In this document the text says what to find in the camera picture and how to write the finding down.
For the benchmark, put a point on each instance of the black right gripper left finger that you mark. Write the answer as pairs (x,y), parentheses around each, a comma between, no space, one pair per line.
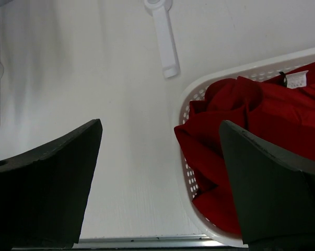
(44,191)

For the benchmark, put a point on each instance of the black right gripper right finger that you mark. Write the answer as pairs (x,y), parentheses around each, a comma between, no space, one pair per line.
(273,189)

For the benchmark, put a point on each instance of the red skirt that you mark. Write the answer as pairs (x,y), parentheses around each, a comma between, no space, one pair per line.
(272,111)

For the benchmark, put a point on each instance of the white perforated laundry basket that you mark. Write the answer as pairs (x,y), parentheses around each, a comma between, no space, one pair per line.
(257,71)

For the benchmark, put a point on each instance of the white clothes rack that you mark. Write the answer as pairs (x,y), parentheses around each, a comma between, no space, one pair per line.
(159,10)

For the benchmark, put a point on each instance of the aluminium table edge rail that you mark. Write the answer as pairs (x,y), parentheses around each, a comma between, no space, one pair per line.
(180,241)

